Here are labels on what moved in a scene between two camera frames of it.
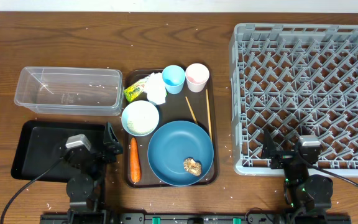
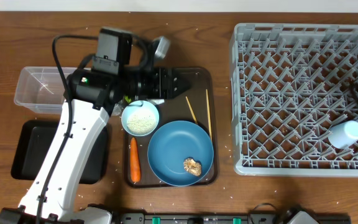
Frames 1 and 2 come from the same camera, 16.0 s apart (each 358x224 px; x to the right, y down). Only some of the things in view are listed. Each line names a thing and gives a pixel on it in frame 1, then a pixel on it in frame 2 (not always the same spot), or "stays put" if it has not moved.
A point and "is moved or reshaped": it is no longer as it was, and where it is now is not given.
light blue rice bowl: (140, 118) stays put
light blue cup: (173, 77) is moved or reshaped
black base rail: (105, 217) stays put
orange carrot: (135, 165) stays put
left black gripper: (114, 145) to (171, 90)
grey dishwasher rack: (296, 79) stays put
